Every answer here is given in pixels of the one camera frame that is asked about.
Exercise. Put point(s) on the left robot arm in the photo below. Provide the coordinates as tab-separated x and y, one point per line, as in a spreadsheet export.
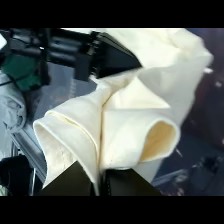
28	41

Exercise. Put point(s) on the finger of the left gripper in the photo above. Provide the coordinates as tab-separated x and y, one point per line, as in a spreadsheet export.
115	55

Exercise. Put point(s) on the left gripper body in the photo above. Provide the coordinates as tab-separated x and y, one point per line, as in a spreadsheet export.
71	50

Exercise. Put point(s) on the cream T-shirt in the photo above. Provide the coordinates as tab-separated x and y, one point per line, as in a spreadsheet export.
133	123

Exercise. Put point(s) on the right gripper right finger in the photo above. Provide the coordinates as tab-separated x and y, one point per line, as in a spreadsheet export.
130	183

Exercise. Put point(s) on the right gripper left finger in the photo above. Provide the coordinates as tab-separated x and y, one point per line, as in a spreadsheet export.
71	181

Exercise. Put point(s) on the silver frame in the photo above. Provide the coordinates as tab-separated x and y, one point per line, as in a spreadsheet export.
28	150

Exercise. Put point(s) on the pale green garment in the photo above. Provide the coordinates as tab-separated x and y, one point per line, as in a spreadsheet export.
11	106

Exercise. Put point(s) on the dark green garment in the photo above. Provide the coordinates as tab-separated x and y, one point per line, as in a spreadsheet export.
21	71

